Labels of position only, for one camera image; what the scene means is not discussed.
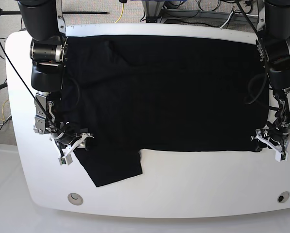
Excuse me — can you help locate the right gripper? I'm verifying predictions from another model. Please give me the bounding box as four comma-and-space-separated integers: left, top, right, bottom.
50, 129, 94, 157

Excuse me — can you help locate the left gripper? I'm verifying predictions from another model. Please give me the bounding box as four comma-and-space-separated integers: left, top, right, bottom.
251, 123, 290, 154

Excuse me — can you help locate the black T-shirt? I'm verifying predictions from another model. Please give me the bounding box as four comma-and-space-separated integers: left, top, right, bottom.
59, 35, 269, 187

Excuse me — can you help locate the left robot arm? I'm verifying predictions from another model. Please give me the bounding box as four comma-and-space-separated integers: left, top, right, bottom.
252, 0, 290, 162

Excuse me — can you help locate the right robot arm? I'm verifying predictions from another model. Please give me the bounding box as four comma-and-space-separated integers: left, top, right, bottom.
18, 0, 92, 165

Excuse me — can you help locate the right table grommet hole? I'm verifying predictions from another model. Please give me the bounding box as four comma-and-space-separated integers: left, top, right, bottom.
277, 191, 290, 203

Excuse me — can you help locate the table grommet hole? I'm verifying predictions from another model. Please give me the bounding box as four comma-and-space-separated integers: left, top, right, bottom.
67, 193, 83, 206
277, 191, 290, 203

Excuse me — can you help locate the left table grommet hole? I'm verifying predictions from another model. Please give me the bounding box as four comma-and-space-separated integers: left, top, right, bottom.
67, 193, 83, 206

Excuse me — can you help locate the black tripod pole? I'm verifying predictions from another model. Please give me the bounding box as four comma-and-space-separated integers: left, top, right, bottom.
0, 8, 109, 16

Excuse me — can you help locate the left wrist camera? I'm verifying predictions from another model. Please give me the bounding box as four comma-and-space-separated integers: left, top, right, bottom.
275, 151, 288, 162

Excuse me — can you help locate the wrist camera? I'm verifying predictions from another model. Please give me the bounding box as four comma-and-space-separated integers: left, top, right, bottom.
58, 154, 73, 166
275, 151, 288, 162

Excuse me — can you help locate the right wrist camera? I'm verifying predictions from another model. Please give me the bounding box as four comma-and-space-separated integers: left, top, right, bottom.
58, 154, 73, 166

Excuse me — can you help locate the yellow cable at left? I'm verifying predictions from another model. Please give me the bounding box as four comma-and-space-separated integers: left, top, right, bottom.
0, 99, 12, 126

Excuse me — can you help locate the yellow cable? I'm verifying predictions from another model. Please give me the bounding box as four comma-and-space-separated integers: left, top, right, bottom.
0, 99, 12, 126
114, 2, 125, 24

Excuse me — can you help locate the yellow cable at top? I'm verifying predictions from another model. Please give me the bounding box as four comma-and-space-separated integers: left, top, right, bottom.
114, 2, 125, 24

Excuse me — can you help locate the grey aluminium frame stand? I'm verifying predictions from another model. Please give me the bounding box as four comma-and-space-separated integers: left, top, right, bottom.
140, 0, 247, 29

